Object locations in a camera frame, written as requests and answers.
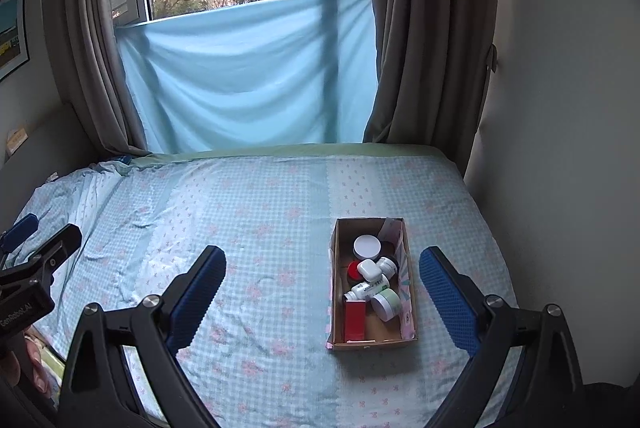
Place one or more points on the white earbuds case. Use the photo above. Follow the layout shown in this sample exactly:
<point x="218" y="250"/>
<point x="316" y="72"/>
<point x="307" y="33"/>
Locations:
<point x="369" y="269"/>

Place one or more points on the small white bottle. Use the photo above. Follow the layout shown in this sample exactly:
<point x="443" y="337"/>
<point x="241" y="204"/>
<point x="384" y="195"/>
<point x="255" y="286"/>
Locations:
<point x="386" y="265"/>

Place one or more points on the wall poster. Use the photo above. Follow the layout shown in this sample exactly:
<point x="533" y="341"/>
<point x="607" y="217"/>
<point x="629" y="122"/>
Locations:
<point x="12" y="33"/>

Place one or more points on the grey curtain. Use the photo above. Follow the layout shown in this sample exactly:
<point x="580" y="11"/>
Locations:
<point x="430" y="33"/>
<point x="90" y="33"/>

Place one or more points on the white lid green jar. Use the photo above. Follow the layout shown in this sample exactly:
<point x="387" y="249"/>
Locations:
<point x="384" y="304"/>

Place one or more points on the person's left hand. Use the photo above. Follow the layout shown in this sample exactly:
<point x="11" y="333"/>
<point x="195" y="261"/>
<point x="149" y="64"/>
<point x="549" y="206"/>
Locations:
<point x="37" y="365"/>

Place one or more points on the curtain tieback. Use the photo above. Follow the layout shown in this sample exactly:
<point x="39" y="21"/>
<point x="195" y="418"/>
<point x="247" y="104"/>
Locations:
<point x="492" y="57"/>

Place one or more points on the blue checked floral bedsheet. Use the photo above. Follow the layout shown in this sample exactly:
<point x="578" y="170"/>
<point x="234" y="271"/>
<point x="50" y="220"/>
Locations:
<point x="225" y="208"/>

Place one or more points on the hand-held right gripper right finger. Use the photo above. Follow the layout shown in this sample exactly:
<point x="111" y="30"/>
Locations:
<point x="450" y="303"/>

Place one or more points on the white lid dark jar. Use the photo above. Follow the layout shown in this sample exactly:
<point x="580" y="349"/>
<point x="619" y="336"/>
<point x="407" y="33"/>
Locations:
<point x="367" y="246"/>

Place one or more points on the red lid jar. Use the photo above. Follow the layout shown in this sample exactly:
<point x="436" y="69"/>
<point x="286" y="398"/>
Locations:
<point x="353" y="270"/>

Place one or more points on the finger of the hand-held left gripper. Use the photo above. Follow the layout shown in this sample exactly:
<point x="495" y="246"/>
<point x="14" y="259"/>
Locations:
<point x="50" y="253"/>
<point x="20" y="230"/>

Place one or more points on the cardboard box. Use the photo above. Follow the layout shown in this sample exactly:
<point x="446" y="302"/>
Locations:
<point x="380" y="330"/>

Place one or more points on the light blue cloth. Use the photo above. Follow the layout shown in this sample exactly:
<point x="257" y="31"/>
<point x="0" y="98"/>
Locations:
<point x="240" y="78"/>

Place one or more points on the white bottle green label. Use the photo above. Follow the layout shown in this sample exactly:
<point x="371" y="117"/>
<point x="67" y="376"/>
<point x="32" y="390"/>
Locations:
<point x="367" y="289"/>

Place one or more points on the dark cloth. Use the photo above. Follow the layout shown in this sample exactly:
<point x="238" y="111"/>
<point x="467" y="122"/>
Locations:
<point x="615" y="408"/>

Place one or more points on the green mattress cover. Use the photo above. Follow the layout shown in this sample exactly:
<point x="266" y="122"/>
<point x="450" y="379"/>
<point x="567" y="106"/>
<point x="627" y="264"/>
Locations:
<point x="300" y="151"/>

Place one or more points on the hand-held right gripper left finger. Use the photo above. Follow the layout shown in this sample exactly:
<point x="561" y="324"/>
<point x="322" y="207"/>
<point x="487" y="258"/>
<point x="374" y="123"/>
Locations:
<point x="197" y="298"/>

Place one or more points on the small wall label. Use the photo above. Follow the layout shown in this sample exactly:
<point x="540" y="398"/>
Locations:
<point x="16" y="141"/>

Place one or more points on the red box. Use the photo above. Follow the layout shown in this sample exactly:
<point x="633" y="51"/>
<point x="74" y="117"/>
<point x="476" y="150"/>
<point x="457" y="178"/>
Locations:
<point x="355" y="320"/>

